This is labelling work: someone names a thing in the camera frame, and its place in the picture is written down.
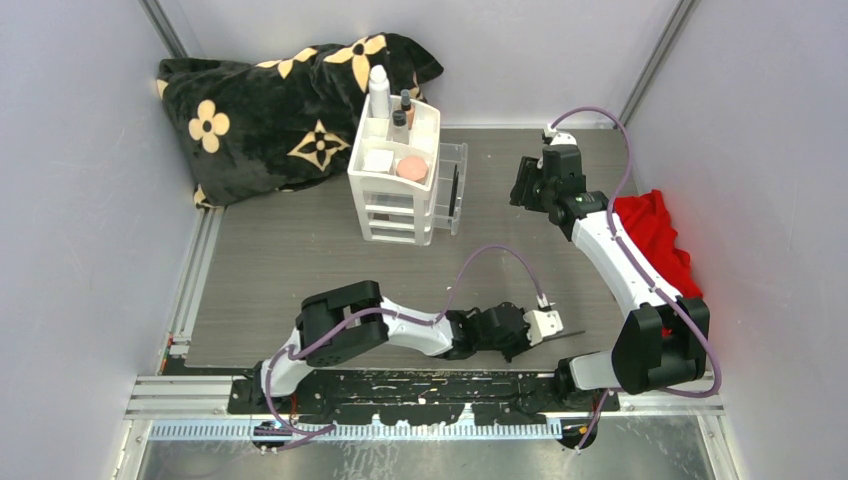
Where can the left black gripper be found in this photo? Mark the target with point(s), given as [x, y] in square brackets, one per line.
[523, 343]

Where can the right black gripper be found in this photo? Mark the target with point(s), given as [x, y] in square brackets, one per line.
[530, 170]

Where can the clear drawer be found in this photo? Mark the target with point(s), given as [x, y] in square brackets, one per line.
[449, 186]

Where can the white plastic drawer organizer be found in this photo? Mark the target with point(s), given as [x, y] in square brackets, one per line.
[391, 209]

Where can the black cap clear bottle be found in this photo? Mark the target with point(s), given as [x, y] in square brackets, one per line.
[399, 129]

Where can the beige foundation bottle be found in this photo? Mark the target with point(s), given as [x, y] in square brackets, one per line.
[407, 107]

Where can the small cream box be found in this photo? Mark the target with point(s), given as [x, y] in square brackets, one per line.
[378, 161]

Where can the white spray bottle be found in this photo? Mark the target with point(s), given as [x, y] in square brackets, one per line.
[379, 90]

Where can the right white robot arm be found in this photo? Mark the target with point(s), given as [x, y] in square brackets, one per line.
[660, 344]

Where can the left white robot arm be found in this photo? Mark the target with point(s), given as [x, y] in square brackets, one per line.
[338, 325]

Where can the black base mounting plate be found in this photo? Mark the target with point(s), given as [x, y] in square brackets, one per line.
[418, 397]

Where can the red cloth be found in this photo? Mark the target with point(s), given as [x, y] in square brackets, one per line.
[648, 222]

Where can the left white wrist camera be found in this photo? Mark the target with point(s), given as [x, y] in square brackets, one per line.
[542, 325]

